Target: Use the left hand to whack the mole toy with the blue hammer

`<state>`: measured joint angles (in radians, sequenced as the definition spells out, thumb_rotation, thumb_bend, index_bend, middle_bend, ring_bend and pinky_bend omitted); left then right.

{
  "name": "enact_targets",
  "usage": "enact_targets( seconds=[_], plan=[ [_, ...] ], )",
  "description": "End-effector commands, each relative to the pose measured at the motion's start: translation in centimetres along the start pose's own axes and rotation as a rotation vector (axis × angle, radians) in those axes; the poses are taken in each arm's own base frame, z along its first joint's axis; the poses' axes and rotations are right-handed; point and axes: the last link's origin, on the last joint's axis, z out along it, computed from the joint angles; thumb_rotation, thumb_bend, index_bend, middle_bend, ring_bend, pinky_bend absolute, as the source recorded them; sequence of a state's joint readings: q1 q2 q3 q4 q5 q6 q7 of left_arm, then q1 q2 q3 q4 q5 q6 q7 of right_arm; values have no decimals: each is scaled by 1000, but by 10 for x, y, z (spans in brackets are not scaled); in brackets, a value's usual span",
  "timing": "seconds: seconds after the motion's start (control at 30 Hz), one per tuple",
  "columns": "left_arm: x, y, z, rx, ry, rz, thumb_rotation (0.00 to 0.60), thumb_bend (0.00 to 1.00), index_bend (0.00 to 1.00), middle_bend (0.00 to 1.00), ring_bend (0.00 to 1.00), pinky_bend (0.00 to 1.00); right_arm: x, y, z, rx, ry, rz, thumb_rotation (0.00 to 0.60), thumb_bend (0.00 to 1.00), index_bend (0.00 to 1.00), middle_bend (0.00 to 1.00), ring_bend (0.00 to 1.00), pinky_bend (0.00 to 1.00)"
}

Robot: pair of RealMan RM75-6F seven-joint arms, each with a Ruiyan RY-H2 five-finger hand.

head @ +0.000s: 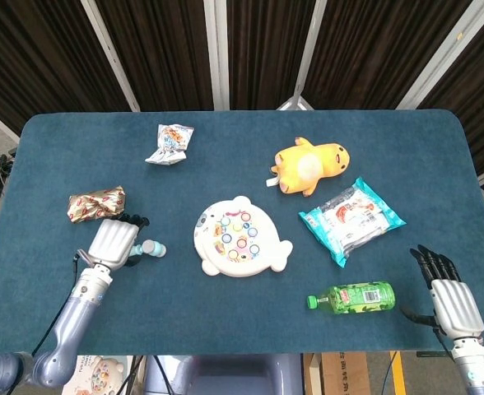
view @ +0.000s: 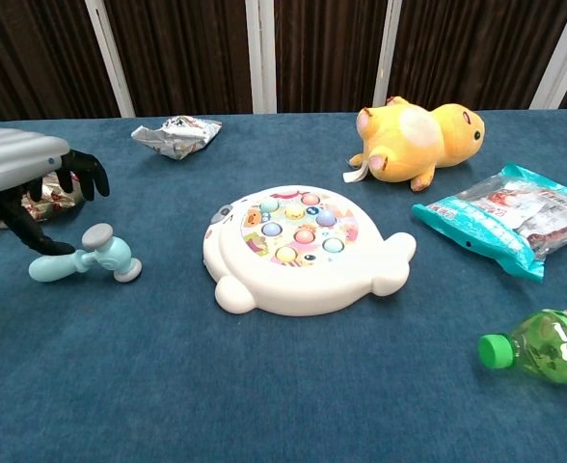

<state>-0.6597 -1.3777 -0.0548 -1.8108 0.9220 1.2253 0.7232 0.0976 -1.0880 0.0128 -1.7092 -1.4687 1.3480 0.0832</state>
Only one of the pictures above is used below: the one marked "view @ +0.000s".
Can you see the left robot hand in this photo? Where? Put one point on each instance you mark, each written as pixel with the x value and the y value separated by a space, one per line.
pixel 13 159

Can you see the light blue toy hammer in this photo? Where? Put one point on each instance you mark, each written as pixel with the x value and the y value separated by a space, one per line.
pixel 112 258

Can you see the white whack-a-mole toy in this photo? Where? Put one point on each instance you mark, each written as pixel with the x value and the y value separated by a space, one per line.
pixel 312 289

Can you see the gold red crumpled wrapper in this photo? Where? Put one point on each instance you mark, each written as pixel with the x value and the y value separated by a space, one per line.
pixel 52 207

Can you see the silver crumpled snack bag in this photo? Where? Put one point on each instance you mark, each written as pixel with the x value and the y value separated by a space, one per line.
pixel 177 137

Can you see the dark brown curtain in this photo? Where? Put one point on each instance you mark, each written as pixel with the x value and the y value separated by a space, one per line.
pixel 192 48

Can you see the blue velvet table cover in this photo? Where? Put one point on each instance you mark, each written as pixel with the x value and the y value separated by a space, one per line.
pixel 119 386

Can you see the yellow plush toy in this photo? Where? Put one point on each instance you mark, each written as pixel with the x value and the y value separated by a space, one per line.
pixel 409 154

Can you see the teal snack package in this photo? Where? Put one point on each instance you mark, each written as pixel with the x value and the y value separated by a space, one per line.
pixel 481 226

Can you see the green plastic bottle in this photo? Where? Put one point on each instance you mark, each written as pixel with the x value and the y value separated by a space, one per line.
pixel 544 347

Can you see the white frame post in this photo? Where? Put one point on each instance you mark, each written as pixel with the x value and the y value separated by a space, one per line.
pixel 560 58
pixel 261 58
pixel 112 72
pixel 386 58

